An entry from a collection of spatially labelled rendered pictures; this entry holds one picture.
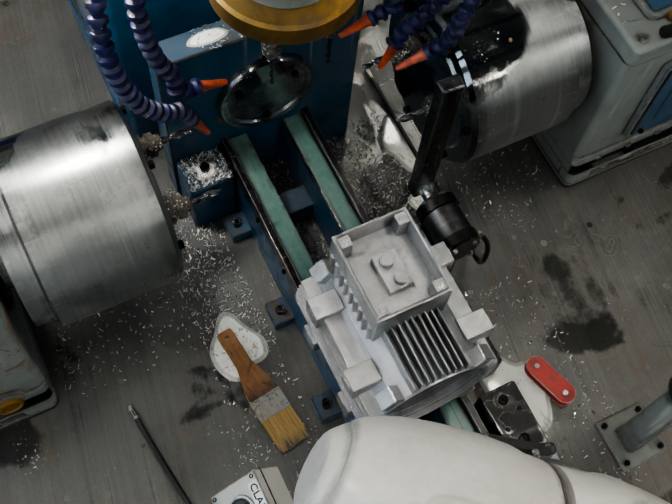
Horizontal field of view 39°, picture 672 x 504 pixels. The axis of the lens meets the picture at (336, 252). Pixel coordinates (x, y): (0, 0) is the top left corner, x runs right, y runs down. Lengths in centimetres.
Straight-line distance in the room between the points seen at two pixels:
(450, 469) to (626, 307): 98
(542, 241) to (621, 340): 20
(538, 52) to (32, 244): 69
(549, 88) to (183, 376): 66
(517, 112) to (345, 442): 79
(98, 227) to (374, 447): 63
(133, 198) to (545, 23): 59
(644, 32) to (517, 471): 83
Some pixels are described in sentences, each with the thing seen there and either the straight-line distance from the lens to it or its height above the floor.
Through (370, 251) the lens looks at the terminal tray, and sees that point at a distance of 115.
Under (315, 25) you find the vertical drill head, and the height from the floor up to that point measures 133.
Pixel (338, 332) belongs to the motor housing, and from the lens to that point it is 116.
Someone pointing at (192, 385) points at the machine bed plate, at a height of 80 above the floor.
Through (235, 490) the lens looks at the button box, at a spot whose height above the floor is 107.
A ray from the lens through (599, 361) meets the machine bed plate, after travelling 151.
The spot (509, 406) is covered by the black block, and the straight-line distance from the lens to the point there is 138.
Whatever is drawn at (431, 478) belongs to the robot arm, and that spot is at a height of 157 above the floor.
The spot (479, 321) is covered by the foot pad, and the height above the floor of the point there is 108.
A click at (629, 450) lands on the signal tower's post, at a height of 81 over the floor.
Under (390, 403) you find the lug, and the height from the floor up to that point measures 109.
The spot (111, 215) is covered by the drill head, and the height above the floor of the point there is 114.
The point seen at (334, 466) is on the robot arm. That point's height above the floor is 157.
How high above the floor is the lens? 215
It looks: 65 degrees down
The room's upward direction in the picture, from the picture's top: 9 degrees clockwise
